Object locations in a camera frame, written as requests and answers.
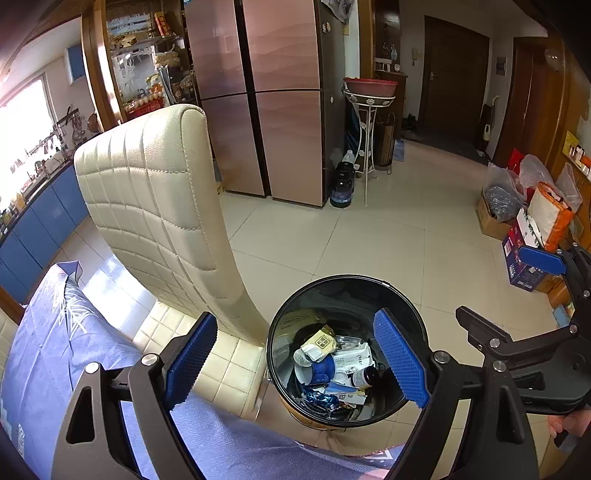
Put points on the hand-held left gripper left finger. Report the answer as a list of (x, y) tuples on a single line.
[(191, 360)]

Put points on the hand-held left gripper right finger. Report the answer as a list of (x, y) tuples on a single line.
[(401, 360)]

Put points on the red plastic basin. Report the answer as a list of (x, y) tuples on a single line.
[(369, 85)]

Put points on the black round trash bin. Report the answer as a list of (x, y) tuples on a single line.
[(323, 295)]

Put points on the dark blue water jug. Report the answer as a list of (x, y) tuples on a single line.
[(341, 187)]

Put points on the orange white bag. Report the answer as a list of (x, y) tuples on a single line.
[(549, 217)]

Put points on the blue kitchen counter cabinets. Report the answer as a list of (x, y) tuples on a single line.
[(41, 217)]

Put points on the copper refrigerator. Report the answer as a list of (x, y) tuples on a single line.
[(277, 115)]

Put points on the cardboard box with grey bag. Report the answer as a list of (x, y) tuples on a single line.
[(501, 203)]

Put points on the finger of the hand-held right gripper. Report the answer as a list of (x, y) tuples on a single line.
[(503, 346), (540, 259)]

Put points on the blue foil wrapper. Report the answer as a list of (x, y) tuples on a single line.
[(323, 399)]

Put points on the hanging grey cloth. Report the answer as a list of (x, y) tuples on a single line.
[(339, 9)]

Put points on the yellow wrapper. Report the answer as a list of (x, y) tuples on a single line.
[(321, 344)]

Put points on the dark wooden door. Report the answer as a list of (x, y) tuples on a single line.
[(457, 83)]

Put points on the white metal plant stand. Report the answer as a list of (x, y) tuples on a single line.
[(367, 138)]

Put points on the person's right hand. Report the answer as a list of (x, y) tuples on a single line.
[(572, 422)]

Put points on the green white food packet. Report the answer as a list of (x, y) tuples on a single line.
[(355, 360)]

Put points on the cream quilted leather chair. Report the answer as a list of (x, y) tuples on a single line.
[(152, 184)]

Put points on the brown medicine bottle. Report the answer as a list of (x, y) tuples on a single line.
[(367, 377)]

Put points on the blue paper cup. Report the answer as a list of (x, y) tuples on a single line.
[(323, 369)]

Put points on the purple cardboard box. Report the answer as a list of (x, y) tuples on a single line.
[(526, 267)]

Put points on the wooden shelf cabinet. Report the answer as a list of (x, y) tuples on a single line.
[(138, 74)]

